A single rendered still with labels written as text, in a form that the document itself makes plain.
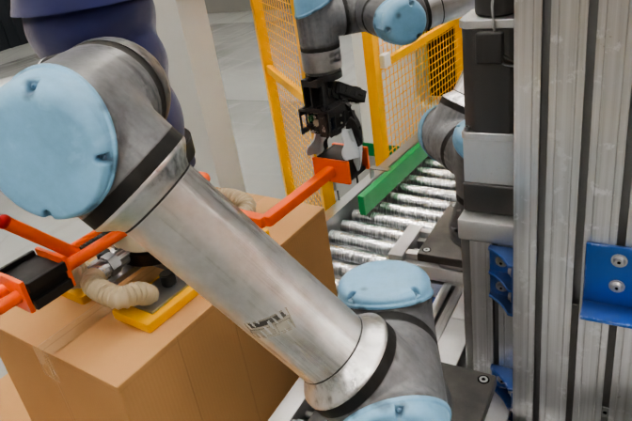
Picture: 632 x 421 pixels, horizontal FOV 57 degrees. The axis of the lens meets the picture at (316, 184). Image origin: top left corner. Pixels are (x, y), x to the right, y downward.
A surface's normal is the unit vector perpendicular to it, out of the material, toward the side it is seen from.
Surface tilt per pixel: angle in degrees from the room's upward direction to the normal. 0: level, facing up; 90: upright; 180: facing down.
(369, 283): 7
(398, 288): 8
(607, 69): 90
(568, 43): 90
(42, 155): 84
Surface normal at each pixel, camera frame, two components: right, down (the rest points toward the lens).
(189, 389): 0.83, 0.14
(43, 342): -0.14, -0.89
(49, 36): -0.29, 0.48
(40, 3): -0.30, 0.05
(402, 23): 0.26, 0.38
